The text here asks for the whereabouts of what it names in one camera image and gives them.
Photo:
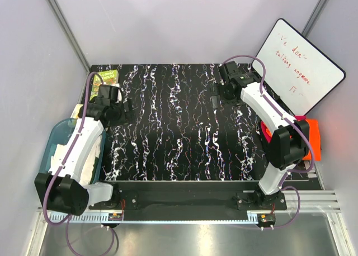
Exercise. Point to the aluminium frame rail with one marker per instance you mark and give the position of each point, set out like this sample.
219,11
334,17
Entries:
304,202

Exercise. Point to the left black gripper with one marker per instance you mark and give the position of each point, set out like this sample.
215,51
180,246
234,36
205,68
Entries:
126,117

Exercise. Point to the Brideshead Revisited paperback book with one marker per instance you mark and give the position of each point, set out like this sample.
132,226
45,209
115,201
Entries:
75,112

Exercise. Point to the green treehouse paperback book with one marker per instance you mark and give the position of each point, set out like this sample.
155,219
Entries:
109,77

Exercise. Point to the white and green t-shirt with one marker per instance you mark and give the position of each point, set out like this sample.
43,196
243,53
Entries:
89,169

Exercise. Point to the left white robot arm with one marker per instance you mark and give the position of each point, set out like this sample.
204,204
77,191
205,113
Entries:
68,181

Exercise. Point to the white dry-erase board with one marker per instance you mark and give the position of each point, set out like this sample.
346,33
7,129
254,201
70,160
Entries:
296,70

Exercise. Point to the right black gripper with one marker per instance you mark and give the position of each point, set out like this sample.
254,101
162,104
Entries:
216,89

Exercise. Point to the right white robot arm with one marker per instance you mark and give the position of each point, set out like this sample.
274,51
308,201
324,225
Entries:
285,139

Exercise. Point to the teal plastic bin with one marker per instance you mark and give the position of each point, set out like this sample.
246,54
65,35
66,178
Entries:
61,134

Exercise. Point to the folded orange t-shirt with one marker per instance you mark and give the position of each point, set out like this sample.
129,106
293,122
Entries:
314,138

